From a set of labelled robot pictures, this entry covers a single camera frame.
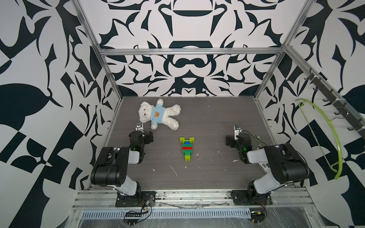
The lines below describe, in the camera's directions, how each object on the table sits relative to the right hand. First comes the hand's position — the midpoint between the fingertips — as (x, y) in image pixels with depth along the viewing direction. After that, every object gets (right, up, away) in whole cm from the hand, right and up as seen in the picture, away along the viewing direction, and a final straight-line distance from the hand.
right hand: (236, 132), depth 96 cm
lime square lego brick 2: (-30, -4, -4) cm, 30 cm away
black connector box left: (-61, -38, -24) cm, 76 cm away
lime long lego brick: (-33, -7, -5) cm, 34 cm away
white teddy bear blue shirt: (-52, +12, +3) cm, 53 cm away
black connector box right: (+1, -37, -26) cm, 45 cm away
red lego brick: (-33, -9, -7) cm, 35 cm away
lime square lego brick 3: (-33, -13, -11) cm, 37 cm away
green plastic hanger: (+27, -11, -39) cm, 49 cm away
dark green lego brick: (-32, -12, -9) cm, 36 cm away
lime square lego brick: (-36, -4, -3) cm, 36 cm away
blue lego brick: (-33, -6, -2) cm, 33 cm away
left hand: (-63, +2, -2) cm, 63 cm away
